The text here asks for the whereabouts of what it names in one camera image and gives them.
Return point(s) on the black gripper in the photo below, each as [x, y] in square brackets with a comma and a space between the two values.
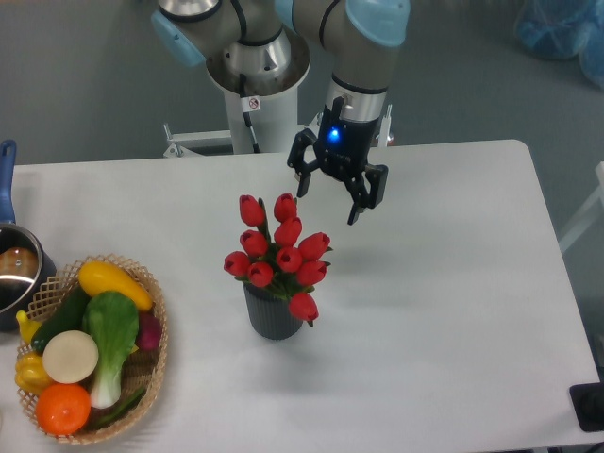
[343, 146]

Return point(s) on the red tulip bouquet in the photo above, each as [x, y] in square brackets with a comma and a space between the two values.
[280, 266]

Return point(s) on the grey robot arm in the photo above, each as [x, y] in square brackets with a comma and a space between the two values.
[257, 53]

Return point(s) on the dark grey ribbed vase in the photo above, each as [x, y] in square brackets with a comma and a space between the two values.
[269, 315]

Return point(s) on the blue plastic bag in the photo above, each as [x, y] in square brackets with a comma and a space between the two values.
[563, 30]

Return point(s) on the purple red radish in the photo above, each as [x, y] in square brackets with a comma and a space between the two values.
[150, 331]

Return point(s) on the yellow squash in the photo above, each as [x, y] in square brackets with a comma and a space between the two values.
[96, 277]

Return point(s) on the green bok choy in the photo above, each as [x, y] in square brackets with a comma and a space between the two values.
[112, 320]

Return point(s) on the woven wicker basket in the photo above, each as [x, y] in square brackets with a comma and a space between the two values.
[141, 369]

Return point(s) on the dark green cucumber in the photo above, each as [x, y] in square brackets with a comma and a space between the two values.
[67, 316]

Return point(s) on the blue saucepan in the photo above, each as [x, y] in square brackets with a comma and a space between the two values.
[25, 266]

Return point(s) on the cream round onion slice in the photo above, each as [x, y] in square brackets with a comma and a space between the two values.
[70, 357]

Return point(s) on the green chili pepper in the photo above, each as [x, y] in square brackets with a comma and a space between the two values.
[119, 411]

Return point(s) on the black device at edge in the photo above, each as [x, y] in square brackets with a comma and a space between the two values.
[587, 400]

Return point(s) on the yellow banana tip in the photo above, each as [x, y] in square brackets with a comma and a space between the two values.
[27, 327]

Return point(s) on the orange fruit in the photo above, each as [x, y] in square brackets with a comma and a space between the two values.
[63, 409]

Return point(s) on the yellow bell pepper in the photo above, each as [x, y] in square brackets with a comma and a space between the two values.
[30, 374]

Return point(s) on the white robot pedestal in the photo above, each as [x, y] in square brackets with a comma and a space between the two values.
[274, 124]

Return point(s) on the white frame at right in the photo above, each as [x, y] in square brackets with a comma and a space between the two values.
[585, 216]

